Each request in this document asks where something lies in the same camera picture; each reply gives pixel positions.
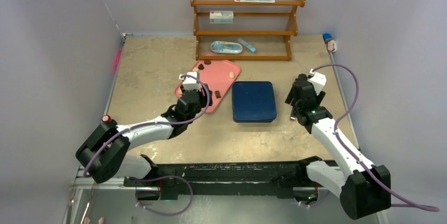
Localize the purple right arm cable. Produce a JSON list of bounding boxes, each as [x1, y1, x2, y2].
[[298, 64, 440, 212]]

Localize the black handled metal tongs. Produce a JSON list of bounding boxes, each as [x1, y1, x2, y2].
[[290, 110, 296, 120]]

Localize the blue white corner device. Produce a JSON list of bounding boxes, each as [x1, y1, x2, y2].
[[322, 33, 337, 53]]

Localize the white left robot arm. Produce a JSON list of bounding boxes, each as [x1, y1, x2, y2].
[[75, 83, 212, 187]]

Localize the red black button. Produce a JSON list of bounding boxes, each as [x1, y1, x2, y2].
[[101, 114, 112, 122]]

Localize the blue chocolate tin box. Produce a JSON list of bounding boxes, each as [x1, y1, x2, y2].
[[233, 118, 275, 123]]

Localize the light blue small tube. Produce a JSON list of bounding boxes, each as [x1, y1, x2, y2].
[[238, 38, 256, 53]]

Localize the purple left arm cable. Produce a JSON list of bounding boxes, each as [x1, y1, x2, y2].
[[82, 74, 212, 216]]

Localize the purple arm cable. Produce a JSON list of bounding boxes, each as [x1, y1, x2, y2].
[[82, 74, 212, 216], [298, 64, 440, 212]]

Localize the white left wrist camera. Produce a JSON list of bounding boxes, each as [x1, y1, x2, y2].
[[179, 71, 201, 91]]

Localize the pink plastic tray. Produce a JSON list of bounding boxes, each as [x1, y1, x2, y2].
[[182, 60, 241, 113]]

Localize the light blue oval package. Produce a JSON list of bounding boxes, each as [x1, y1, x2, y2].
[[210, 41, 243, 54]]

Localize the dark blue tin lid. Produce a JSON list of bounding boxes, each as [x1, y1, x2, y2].
[[231, 81, 277, 119]]

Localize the white green small box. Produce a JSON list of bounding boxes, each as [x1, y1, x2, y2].
[[209, 11, 234, 24]]

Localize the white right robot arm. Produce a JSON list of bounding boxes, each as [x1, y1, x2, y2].
[[285, 73, 391, 220]]

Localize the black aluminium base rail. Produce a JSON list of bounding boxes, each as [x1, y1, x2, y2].
[[120, 156, 338, 200]]

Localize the wooden shelf rack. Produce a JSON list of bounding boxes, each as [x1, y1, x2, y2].
[[190, 0, 306, 61]]

